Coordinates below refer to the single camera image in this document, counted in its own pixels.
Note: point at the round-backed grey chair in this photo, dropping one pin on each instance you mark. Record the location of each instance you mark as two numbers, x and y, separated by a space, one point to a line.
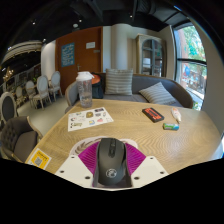
8 106

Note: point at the slanted striped cushion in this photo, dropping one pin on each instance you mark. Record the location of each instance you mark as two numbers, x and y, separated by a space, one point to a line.
157 94

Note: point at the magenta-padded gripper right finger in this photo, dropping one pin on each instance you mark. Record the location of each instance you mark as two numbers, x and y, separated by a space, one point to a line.
136 160

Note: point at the blue poster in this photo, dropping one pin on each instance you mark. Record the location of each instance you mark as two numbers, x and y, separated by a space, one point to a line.
67 55

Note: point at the black-framed window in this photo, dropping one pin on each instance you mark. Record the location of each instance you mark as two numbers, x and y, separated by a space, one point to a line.
191 66

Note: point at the grey sofa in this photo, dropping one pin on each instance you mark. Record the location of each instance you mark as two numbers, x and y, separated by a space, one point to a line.
143 81

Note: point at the white paper sign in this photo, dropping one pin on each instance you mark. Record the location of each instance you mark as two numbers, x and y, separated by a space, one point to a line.
90 45

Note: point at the small white pink object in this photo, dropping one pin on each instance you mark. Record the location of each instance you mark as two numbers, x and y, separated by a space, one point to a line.
176 114

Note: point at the white sticker sheet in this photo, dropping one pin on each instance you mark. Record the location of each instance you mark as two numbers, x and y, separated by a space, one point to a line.
88 119

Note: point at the upright striped cushion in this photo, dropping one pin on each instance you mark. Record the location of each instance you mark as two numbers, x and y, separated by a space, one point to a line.
119 82

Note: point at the clear bottle with white lid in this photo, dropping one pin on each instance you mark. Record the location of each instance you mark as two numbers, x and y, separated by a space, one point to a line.
85 91

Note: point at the group of white chairs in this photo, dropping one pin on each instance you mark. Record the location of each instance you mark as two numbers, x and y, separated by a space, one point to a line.
41 88

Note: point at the black and orange bag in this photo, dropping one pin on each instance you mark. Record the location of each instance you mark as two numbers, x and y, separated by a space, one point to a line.
97 88

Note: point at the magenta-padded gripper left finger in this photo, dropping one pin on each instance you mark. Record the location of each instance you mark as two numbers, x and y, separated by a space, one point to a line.
85 160

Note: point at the yellow square sticker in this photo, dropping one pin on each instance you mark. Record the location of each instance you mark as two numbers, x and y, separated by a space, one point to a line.
39 159

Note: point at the black computer mouse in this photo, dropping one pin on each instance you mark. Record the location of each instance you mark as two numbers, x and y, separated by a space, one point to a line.
111 160

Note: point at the brown wooden door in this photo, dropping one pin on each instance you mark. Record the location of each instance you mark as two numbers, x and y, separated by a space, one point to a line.
83 66

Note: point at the grey arched glass cabinet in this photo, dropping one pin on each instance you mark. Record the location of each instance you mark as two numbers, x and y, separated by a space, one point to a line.
150 55

